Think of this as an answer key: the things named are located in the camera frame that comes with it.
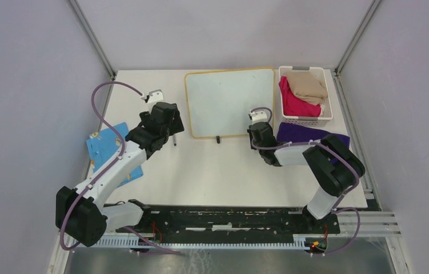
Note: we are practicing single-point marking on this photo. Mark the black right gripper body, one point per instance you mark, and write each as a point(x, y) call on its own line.
point(252, 146)

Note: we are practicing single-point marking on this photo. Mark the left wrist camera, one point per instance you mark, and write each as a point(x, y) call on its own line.
point(153, 97)

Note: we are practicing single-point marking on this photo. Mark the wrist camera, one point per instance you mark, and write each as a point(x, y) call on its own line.
point(258, 116)
point(153, 97)

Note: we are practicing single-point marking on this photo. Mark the beige cloth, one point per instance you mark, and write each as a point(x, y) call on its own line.
point(306, 87)

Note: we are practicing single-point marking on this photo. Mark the white plastic basket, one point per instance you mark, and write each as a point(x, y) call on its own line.
point(326, 107)

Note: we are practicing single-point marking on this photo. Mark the yellow framed whiteboard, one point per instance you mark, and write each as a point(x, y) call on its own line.
point(219, 101)

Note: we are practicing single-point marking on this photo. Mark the white cable duct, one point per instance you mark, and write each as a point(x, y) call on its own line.
point(134, 242)

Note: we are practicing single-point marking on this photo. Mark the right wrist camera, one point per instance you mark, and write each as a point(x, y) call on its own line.
point(258, 116)

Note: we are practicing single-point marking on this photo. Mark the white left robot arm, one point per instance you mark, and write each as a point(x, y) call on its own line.
point(81, 212)

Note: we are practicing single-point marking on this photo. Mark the blue patterned cloth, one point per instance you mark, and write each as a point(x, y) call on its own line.
point(103, 144)

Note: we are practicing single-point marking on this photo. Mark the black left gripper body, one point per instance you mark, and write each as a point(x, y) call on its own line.
point(176, 127)

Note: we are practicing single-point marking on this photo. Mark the pink cloth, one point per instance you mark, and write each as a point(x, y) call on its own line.
point(293, 106)

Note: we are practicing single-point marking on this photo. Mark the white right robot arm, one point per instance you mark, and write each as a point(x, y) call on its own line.
point(336, 169)

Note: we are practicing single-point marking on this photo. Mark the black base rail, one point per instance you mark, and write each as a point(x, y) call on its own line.
point(231, 225)

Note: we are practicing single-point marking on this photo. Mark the purple cloth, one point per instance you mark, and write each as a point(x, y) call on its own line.
point(288, 132)

